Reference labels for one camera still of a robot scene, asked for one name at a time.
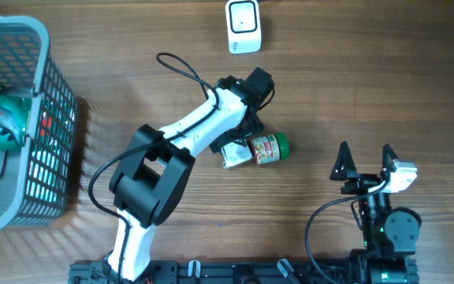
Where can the green gloves package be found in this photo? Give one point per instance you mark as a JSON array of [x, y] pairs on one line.
[[15, 112]]

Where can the white barcode scanner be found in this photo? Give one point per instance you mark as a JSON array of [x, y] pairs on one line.
[[243, 26]]

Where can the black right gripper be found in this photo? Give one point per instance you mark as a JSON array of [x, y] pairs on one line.
[[359, 181]]

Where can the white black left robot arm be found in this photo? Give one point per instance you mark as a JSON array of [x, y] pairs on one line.
[[152, 173]]

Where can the grey plastic basket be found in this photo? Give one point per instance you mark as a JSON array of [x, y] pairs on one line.
[[35, 178]]

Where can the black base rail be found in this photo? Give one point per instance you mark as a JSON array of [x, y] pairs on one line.
[[282, 271]]

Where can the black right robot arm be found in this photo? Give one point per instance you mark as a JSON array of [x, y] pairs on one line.
[[389, 233]]

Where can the green lid Knorr jar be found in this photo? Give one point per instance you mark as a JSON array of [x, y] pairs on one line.
[[270, 148]]

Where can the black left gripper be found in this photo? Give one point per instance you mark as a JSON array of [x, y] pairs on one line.
[[256, 127]]

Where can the white small packet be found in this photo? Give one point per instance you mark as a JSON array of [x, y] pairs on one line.
[[235, 154]]

